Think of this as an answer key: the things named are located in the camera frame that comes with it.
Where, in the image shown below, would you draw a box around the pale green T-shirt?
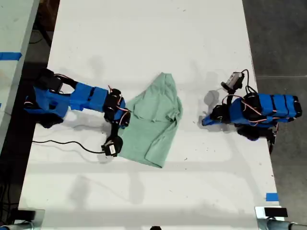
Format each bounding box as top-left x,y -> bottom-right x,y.
117,72 -> 184,169

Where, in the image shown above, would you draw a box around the small blue tape square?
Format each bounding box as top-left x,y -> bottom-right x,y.
265,192 -> 280,202

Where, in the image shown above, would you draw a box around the long blue tape strip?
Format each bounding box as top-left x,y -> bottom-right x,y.
0,52 -> 23,61

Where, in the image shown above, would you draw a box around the white side table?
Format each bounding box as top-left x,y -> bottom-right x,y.
0,0 -> 41,150

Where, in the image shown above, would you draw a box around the short black camera stalk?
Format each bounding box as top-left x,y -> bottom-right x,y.
109,121 -> 121,140
222,88 -> 237,106

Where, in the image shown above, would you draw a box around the black camera box with label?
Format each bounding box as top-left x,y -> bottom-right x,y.
100,135 -> 124,158

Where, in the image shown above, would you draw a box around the grey black camera box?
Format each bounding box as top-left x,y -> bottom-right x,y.
221,71 -> 245,92

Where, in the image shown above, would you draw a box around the thin black camera cable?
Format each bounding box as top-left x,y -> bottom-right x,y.
32,139 -> 106,154
240,69 -> 259,96

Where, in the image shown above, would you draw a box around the black looped floor cable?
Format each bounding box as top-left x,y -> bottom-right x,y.
29,23 -> 53,46

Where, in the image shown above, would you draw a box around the metal bracket with black box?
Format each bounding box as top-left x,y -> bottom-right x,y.
0,207 -> 46,230
254,205 -> 307,230

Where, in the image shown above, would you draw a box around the black floor cables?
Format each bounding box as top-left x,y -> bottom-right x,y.
0,183 -> 21,225

